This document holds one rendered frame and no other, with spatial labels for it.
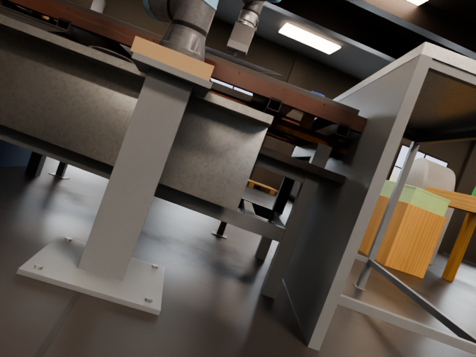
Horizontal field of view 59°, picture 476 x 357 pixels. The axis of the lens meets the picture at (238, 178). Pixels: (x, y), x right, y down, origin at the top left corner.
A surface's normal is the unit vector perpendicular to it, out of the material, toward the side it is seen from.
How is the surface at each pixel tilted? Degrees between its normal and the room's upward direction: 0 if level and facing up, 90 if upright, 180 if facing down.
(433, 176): 80
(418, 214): 90
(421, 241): 90
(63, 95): 90
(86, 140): 90
